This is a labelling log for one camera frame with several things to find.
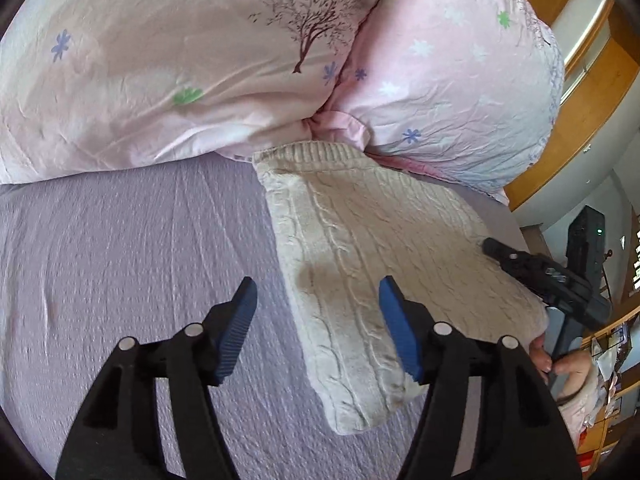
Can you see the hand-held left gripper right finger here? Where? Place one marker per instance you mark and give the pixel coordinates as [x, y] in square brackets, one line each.
[400, 327]

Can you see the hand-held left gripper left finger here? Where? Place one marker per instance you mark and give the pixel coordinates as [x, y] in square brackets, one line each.
[235, 327]

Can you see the pink pillow with white flowers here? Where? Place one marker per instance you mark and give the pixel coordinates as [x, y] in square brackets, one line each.
[450, 80]

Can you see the person's right hand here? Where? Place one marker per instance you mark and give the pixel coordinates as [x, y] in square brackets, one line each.
[562, 362]

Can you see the person's right forearm pink sleeve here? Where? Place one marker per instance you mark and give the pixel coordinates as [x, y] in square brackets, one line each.
[580, 410]

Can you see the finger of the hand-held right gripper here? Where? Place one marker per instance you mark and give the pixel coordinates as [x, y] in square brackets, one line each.
[530, 270]

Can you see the lavender bed sheet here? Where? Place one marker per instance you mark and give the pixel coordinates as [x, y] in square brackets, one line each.
[130, 280]

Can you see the wooden shelf with clutter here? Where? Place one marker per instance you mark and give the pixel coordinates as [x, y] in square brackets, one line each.
[615, 390]

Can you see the wooden headboard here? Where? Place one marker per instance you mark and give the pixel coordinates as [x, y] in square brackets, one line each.
[595, 90]

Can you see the pink pillow with tree print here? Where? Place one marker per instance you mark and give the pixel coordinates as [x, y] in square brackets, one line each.
[165, 65]

